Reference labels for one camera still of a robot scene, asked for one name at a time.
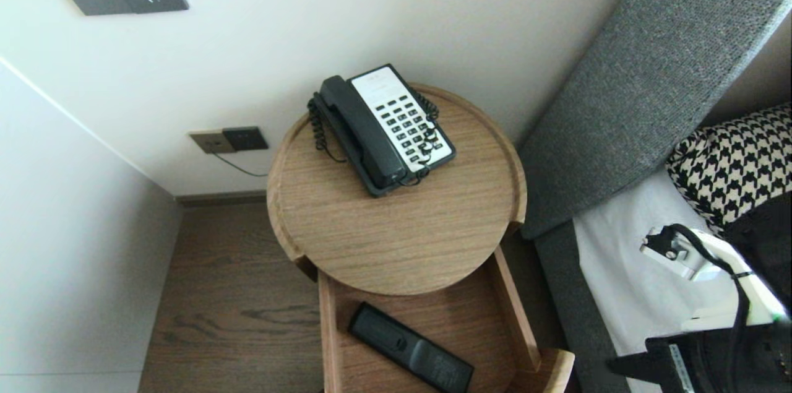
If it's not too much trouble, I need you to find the round wooden side table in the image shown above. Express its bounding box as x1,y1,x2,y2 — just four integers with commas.
317,246,576,393

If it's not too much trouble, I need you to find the black remote control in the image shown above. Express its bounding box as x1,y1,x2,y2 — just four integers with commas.
348,301,476,393

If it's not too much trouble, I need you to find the white bed sheet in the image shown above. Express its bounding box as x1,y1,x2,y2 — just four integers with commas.
572,170,743,393

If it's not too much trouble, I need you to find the houndstooth pillow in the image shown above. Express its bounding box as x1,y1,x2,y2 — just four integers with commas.
666,102,792,239

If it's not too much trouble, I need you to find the grey upholstered headboard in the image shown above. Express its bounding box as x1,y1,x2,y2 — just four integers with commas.
519,0,792,241

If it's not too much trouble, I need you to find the round wooden bedside table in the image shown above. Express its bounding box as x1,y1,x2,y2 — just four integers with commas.
266,82,528,296

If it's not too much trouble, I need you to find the black telephone handset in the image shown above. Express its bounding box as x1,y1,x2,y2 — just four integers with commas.
318,75,409,190

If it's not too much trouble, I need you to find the wooden baseboard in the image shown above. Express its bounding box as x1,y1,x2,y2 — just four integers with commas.
175,191,268,209

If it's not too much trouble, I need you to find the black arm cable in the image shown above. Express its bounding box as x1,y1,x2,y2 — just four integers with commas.
658,223,753,393

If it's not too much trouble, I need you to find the grey upholstered bed frame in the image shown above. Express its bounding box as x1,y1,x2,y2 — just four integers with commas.
533,222,632,393

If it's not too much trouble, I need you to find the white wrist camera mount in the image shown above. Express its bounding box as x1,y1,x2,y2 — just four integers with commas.
639,225,791,333

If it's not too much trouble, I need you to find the black white corded telephone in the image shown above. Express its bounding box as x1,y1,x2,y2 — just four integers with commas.
311,63,457,198

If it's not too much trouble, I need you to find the black coiled telephone cord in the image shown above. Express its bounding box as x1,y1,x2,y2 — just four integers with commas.
307,87,444,187

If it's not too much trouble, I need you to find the thin black wall cable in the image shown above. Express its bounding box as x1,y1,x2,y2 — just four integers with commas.
210,150,269,179

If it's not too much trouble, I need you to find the black wall socket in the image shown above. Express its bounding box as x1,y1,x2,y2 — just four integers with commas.
223,127,269,153

